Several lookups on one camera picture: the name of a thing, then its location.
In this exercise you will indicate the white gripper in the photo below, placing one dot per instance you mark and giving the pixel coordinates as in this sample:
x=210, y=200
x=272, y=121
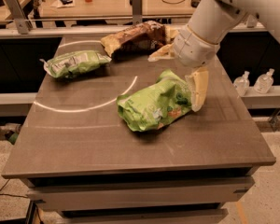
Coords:
x=192, y=48

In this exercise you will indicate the large green rice chip bag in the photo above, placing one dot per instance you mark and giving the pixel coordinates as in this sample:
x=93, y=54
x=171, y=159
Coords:
x=156, y=106

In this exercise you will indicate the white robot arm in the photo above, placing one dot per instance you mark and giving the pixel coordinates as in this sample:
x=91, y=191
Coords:
x=213, y=19

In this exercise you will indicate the brown chip bag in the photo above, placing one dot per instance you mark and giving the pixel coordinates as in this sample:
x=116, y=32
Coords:
x=145, y=36

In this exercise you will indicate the small green snack bag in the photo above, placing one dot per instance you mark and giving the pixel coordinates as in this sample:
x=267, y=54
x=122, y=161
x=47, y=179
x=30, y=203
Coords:
x=74, y=64

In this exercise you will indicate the clear sanitizer bottle left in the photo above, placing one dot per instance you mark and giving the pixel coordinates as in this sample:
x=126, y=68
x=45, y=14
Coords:
x=241, y=84

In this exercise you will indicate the clear sanitizer bottle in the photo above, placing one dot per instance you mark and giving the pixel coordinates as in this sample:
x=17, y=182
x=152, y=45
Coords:
x=264, y=82
x=241, y=84

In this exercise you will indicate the clear sanitizer bottle right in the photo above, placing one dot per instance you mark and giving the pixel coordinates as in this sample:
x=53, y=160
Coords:
x=264, y=82

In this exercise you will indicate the grey cabinet drawers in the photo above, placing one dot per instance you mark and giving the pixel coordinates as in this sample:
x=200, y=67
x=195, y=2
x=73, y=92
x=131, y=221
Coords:
x=182, y=200

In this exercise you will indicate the metal rail bracket middle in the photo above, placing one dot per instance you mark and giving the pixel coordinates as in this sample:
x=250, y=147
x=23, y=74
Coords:
x=136, y=11

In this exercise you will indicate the metal rail bracket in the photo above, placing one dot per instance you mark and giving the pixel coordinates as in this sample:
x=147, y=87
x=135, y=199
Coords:
x=251, y=22
x=136, y=11
x=23, y=25

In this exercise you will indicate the metal rail bracket right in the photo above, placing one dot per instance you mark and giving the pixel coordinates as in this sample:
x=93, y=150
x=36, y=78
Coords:
x=251, y=22

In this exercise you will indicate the metal rail bracket left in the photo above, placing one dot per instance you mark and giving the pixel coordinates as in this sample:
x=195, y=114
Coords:
x=23, y=25

